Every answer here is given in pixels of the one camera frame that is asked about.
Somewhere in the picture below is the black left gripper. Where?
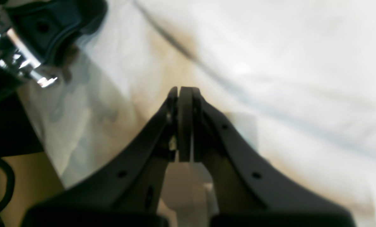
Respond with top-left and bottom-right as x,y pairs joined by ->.
0,0 -> 108,93

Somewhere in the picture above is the white T-shirt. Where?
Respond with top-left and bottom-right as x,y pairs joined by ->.
19,0 -> 376,227

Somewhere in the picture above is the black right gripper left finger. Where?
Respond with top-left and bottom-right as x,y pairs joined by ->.
21,87 -> 178,227

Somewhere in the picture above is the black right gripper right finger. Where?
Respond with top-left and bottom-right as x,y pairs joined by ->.
178,87 -> 355,227

